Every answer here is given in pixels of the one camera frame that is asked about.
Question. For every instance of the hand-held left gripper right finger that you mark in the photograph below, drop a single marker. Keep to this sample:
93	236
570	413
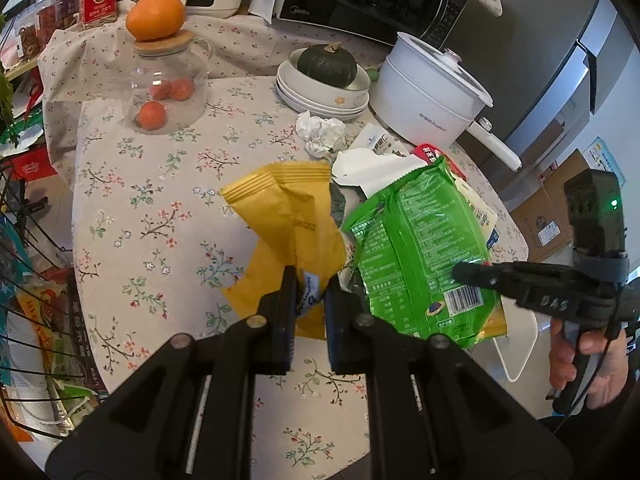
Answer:
334	320

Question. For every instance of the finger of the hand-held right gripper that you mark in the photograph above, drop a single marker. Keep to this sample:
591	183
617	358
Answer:
487	274

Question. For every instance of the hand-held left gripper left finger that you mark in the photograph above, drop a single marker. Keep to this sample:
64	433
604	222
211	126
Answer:
287	312

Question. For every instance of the pale yellow snack packet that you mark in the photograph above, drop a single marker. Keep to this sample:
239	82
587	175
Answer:
480	210

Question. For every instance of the green snack packet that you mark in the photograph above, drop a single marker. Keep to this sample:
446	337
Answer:
415	245

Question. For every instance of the white torn packet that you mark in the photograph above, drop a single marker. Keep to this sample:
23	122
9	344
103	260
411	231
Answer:
360	165

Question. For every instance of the white tissue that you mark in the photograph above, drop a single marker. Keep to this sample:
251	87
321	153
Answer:
320	130

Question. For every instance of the person's right hand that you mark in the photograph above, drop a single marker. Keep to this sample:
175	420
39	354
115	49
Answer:
607	375

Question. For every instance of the cardboard box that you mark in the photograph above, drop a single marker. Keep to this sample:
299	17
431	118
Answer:
540	225
562	180

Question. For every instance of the blue printed notice sheet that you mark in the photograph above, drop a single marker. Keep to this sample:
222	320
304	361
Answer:
605	157

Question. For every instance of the grey refrigerator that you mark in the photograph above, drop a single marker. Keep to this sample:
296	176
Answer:
550	70

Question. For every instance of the floral tablecloth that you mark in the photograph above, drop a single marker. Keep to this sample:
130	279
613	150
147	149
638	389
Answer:
150	210

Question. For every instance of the white printed snack packet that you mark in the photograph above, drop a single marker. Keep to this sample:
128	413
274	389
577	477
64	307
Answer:
375	135

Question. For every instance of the white electric pot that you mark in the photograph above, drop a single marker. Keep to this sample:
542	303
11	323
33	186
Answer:
420	95

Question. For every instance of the dark printed packet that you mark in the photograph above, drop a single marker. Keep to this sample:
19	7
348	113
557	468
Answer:
85	340

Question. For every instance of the white bowl with flower print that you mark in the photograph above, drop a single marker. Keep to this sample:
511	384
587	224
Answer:
330	92

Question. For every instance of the small green fruit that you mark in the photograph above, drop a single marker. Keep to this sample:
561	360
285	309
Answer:
373	75

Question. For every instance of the small orange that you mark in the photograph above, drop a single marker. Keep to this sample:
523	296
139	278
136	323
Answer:
152	115
161	92
181	90

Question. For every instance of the dark green pumpkin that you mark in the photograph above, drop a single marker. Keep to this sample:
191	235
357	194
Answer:
327	65

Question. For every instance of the glass teapot with wooden lid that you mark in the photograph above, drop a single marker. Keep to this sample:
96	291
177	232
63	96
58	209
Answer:
170	60

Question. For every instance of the large orange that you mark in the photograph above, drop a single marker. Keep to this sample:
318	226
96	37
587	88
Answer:
155	15

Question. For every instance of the clear plastic jar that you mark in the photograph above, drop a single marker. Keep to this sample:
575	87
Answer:
65	10
27	35
44	22

